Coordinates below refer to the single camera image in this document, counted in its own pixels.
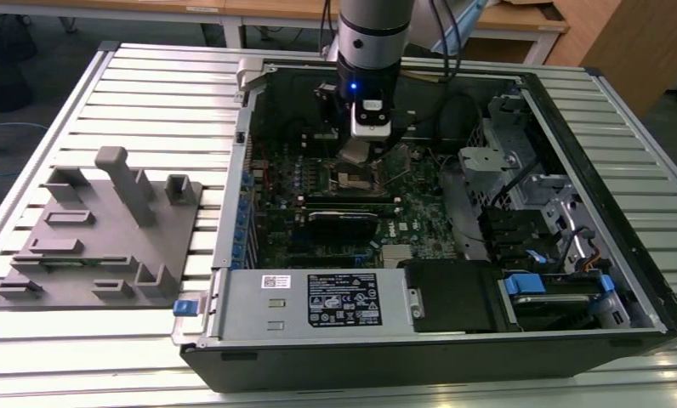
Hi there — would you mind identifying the metal socket cover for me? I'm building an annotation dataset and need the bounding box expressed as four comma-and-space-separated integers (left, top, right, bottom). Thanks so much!
378, 144, 414, 184

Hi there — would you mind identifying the silver CPU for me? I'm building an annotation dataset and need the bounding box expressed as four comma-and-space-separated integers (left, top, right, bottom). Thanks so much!
339, 141, 375, 166

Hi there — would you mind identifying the CPU socket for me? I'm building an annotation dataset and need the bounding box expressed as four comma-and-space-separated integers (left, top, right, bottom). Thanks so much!
326, 157, 391, 197

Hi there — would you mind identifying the grey case latch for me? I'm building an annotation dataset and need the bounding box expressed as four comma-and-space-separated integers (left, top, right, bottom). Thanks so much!
233, 58, 268, 93

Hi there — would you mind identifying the silver drive cage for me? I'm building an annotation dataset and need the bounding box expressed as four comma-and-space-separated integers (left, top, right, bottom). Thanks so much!
456, 93, 606, 273

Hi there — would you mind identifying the black graphics card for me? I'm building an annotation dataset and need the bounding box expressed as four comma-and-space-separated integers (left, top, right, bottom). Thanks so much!
307, 210, 380, 252

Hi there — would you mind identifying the green motherboard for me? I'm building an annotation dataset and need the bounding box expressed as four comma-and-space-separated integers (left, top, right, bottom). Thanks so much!
247, 139, 470, 271

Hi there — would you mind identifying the silver chipset heat sink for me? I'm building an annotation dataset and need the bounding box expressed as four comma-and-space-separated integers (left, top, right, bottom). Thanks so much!
380, 244, 416, 261

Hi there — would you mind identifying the black disk bay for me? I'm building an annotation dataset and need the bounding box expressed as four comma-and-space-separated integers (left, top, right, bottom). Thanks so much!
478, 207, 562, 273

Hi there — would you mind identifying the wooden cabinet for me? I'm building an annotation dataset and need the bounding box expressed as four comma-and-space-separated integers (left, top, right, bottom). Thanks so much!
542, 0, 677, 118

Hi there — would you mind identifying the blue disk carrier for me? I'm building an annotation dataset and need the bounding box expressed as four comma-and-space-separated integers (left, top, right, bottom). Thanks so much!
499, 271, 618, 318

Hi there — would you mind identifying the silver power supply unit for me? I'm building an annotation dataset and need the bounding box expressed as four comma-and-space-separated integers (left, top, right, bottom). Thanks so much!
204, 268, 418, 341

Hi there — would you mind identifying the grey parts rack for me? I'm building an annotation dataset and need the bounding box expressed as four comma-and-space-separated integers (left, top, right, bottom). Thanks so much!
0, 145, 204, 308

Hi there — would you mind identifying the black office chair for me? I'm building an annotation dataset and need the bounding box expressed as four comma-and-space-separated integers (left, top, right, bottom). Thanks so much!
0, 12, 40, 114

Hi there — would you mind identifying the black PC case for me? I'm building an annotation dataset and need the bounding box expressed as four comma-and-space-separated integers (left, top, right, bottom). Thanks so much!
171, 57, 677, 394

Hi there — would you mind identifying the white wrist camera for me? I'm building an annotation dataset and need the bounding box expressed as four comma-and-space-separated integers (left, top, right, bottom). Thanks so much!
348, 97, 395, 140

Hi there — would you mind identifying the black looped cable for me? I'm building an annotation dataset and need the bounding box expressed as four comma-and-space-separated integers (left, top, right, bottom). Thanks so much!
435, 91, 483, 145

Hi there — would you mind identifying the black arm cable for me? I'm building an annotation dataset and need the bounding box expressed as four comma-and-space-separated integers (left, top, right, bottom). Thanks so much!
428, 0, 466, 82

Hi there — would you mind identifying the coloured wire bundle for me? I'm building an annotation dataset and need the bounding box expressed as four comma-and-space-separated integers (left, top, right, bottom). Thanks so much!
575, 249, 607, 274

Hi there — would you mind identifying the blue floor cable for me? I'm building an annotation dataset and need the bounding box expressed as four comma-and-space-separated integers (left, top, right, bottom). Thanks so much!
0, 121, 49, 176

